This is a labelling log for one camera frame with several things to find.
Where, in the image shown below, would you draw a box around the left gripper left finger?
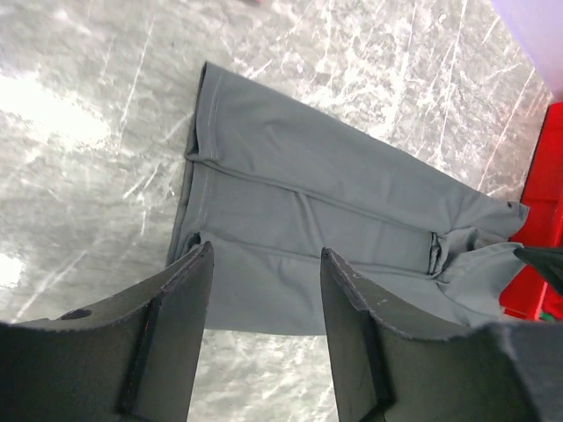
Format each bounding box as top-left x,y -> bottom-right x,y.
1,244 -> 214,421

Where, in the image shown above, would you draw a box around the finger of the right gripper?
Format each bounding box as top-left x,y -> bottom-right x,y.
514,246 -> 562,284

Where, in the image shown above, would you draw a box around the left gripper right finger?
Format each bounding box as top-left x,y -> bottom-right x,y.
320,249 -> 562,421

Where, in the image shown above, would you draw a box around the dark grey t-shirt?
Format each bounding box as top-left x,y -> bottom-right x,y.
167,63 -> 529,336

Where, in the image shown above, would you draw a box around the red plastic bin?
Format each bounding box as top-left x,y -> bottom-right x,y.
500,102 -> 562,321

